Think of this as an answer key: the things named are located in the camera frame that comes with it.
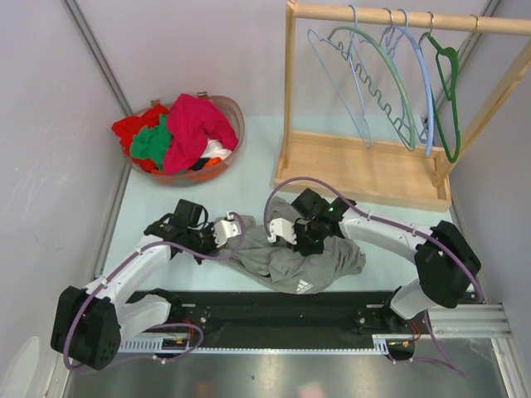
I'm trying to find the grey t shirt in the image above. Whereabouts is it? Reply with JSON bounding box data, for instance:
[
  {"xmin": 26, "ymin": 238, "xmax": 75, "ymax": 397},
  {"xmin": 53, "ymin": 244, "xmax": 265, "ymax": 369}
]
[{"xmin": 223, "ymin": 215, "xmax": 366, "ymax": 295}]

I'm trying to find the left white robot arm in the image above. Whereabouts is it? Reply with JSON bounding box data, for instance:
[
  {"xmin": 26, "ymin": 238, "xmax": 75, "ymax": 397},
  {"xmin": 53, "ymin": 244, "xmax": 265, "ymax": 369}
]
[{"xmin": 51, "ymin": 200, "xmax": 241, "ymax": 371}]

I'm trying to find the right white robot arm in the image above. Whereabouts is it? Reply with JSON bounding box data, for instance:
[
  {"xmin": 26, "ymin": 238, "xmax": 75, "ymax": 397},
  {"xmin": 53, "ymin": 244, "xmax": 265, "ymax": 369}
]
[{"xmin": 291, "ymin": 188, "xmax": 481, "ymax": 332}]

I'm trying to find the light green plastic hanger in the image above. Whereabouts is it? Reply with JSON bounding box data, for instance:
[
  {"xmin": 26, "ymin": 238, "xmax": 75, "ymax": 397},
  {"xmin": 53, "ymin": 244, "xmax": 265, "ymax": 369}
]
[{"xmin": 327, "ymin": 26, "xmax": 417, "ymax": 152}]

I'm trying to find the light blue plastic hanger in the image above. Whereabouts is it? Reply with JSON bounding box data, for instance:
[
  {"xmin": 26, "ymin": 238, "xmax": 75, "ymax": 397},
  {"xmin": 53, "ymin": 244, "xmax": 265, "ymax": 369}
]
[{"xmin": 380, "ymin": 8, "xmax": 434, "ymax": 156}]

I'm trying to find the blue wavy hanger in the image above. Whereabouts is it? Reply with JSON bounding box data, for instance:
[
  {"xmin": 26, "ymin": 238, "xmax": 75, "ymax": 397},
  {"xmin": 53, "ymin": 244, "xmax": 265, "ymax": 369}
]
[{"xmin": 346, "ymin": 4, "xmax": 415, "ymax": 147}]

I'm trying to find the dark green velvet hanger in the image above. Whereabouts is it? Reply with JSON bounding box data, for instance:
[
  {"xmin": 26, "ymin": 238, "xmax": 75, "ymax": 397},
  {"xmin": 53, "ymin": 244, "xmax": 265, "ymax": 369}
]
[{"xmin": 418, "ymin": 11, "xmax": 461, "ymax": 164}]

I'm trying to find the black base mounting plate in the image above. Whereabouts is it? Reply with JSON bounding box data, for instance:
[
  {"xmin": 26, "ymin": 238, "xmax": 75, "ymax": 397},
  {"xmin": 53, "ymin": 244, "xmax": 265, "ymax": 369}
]
[{"xmin": 145, "ymin": 291, "xmax": 436, "ymax": 361}]

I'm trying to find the white garment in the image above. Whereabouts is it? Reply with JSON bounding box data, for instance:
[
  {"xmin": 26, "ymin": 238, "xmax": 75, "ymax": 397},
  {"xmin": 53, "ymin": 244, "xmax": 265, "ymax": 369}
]
[{"xmin": 202, "ymin": 139, "xmax": 232, "ymax": 160}]

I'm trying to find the transparent pink laundry basket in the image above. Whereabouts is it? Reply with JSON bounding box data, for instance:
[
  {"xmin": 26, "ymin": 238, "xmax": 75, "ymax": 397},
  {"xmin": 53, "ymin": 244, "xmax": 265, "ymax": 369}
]
[{"xmin": 122, "ymin": 93, "xmax": 245, "ymax": 187}]

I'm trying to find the wooden clothes rack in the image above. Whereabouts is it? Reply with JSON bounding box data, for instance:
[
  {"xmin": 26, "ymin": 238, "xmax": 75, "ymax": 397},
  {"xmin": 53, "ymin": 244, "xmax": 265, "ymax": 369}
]
[{"xmin": 275, "ymin": 1, "xmax": 530, "ymax": 211}]

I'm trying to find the green garment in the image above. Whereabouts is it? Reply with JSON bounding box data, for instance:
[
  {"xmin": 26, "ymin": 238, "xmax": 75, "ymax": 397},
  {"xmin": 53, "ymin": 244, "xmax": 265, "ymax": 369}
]
[{"xmin": 129, "ymin": 114, "xmax": 173, "ymax": 169}]

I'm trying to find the magenta garment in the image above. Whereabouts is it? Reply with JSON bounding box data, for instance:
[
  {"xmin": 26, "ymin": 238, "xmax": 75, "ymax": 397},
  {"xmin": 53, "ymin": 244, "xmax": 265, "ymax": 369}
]
[{"xmin": 163, "ymin": 94, "xmax": 239, "ymax": 174}]

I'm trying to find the red garment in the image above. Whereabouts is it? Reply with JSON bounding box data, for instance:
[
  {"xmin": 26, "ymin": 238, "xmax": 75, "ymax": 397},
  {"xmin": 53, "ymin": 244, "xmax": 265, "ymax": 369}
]
[{"xmin": 111, "ymin": 104, "xmax": 169, "ymax": 173}]

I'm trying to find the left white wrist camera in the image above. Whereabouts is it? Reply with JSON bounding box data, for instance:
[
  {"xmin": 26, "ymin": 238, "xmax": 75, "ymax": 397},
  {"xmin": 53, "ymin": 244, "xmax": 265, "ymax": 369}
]
[{"xmin": 213, "ymin": 212, "xmax": 241, "ymax": 247}]

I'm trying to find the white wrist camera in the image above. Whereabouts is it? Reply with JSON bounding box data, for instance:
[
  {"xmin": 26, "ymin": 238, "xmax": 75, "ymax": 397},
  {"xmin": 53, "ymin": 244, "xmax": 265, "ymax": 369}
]
[
  {"xmin": 213, "ymin": 212, "xmax": 241, "ymax": 247},
  {"xmin": 267, "ymin": 218, "xmax": 297, "ymax": 245}
]

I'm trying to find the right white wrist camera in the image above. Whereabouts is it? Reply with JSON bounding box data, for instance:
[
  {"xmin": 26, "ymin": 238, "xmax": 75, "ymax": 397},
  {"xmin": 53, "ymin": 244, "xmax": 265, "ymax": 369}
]
[{"xmin": 267, "ymin": 218, "xmax": 297, "ymax": 245}]

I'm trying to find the light blue slotted cable duct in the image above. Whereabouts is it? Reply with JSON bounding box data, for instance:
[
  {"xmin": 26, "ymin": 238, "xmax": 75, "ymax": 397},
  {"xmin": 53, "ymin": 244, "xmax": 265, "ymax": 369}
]
[{"xmin": 119, "ymin": 333, "xmax": 388, "ymax": 356}]

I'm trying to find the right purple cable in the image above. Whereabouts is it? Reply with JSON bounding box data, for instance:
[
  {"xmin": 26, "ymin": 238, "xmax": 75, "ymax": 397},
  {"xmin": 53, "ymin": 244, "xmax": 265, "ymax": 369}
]
[{"xmin": 264, "ymin": 177, "xmax": 485, "ymax": 378}]

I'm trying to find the light blue wire hanger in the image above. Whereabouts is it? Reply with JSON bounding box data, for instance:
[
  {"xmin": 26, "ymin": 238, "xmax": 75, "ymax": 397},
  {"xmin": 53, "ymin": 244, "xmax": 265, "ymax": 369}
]
[{"xmin": 306, "ymin": 28, "xmax": 374, "ymax": 149}]

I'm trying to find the aluminium rail frame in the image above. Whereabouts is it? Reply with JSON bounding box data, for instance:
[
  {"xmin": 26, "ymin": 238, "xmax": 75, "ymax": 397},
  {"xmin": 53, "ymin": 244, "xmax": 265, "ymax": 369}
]
[{"xmin": 80, "ymin": 301, "xmax": 530, "ymax": 396}]

